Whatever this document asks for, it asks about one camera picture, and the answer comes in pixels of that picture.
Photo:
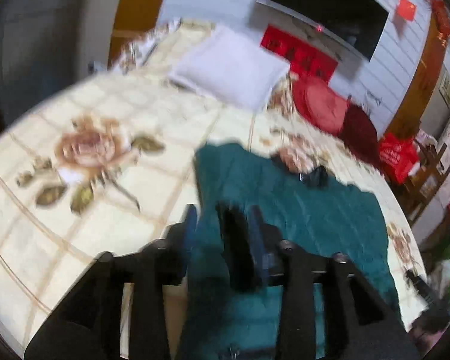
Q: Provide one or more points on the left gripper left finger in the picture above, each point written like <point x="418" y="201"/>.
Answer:
<point x="85" y="324"/>

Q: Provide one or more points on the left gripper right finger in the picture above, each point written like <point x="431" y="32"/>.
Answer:
<point x="328" y="294"/>

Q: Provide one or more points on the green quilted puffer jacket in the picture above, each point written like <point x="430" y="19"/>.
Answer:
<point x="335" y="218"/>

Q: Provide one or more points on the wooden chair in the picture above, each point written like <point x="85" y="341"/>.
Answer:
<point x="422" y="187"/>

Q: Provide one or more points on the floral cream bed sheet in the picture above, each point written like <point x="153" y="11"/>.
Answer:
<point x="107" y="164"/>

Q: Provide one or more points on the red shopping bag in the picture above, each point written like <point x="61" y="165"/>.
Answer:
<point x="398" y="157"/>

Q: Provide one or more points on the dark red velvet cushion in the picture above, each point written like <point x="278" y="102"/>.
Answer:
<point x="359" y="135"/>

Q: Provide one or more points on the red calligraphy banner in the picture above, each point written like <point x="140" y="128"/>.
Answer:
<point x="305" y="60"/>

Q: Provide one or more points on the white square pillow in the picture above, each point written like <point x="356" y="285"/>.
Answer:
<point x="232" y="68"/>

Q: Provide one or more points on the red hanging knot ornament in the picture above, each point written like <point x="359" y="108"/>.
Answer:
<point x="442" y="18"/>

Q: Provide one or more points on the small red flag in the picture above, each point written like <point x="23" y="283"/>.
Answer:
<point x="406" y="10"/>

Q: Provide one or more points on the black wall television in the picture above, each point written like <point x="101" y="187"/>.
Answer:
<point x="355" y="24"/>

